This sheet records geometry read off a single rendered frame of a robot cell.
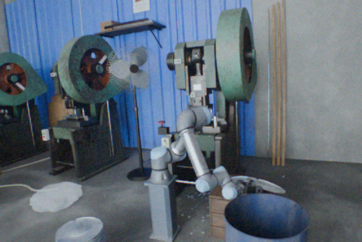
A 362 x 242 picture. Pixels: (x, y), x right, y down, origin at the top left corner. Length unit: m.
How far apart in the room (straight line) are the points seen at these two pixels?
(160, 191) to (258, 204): 0.67
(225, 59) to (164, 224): 1.30
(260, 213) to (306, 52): 2.33
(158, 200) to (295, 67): 2.41
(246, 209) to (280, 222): 0.21
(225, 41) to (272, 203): 1.17
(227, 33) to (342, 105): 2.01
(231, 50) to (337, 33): 1.85
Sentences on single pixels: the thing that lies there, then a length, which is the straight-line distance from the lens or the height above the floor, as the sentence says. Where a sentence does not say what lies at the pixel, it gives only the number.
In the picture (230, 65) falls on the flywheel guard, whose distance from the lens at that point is 1.90.
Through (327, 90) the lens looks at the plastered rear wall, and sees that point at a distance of 3.44.
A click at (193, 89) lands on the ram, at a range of 2.33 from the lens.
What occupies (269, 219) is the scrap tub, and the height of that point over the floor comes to 0.32.
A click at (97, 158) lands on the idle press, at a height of 0.17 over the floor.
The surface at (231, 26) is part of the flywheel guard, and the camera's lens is 1.97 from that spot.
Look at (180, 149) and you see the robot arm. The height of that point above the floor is 0.67.
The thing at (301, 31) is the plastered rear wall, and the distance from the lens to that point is 3.44.
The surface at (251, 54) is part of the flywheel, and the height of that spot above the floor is 1.33.
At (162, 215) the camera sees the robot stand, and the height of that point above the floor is 0.21.
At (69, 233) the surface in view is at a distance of 1.76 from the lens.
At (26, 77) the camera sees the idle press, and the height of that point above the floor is 1.35.
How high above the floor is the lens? 1.17
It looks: 10 degrees down
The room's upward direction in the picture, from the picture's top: 3 degrees counter-clockwise
